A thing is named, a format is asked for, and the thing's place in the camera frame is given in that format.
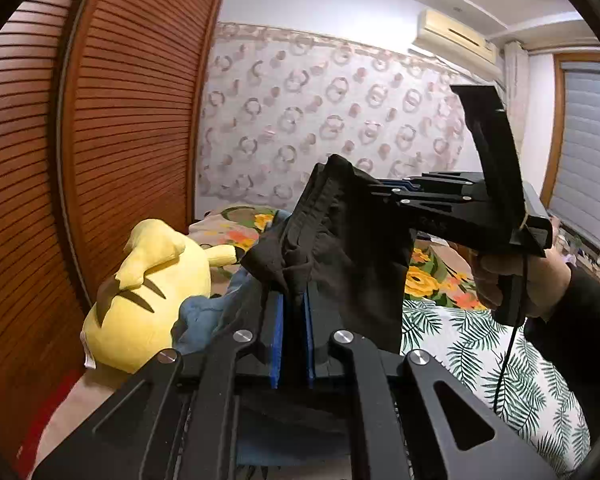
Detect cream air conditioner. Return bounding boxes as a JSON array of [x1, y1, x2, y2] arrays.
[[413, 9, 502, 80]]

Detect palm leaf bed sheet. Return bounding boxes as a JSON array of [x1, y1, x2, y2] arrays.
[[401, 296, 590, 478]]

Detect dark blue folded jeans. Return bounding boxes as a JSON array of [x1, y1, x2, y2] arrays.
[[236, 392, 350, 467]]

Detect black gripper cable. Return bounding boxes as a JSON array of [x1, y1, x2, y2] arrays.
[[492, 253, 530, 416]]

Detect black pants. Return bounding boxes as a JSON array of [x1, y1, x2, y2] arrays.
[[242, 155, 413, 352]]

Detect grey window blind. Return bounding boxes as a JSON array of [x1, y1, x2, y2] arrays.
[[550, 62, 600, 249]]

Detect dark sleeved right forearm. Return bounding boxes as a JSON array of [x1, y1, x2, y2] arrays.
[[524, 266, 600, 441]]

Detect circle pattern sheer curtain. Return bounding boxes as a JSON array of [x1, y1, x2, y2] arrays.
[[196, 23, 480, 214]]

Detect floral blanket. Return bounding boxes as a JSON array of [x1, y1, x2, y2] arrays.
[[188, 200, 484, 321]]

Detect light blue folded jeans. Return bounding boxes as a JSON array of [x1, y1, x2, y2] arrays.
[[171, 268, 262, 356]]

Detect yellow pikachu plush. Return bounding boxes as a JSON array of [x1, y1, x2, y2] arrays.
[[80, 219, 244, 374]]

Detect beige side curtain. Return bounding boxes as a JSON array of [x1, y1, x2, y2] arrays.
[[504, 41, 530, 155]]

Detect person's right hand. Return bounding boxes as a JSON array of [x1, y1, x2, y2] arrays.
[[471, 246, 572, 319]]

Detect brown louvered wardrobe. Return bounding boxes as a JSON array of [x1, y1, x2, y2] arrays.
[[0, 0, 221, 464]]

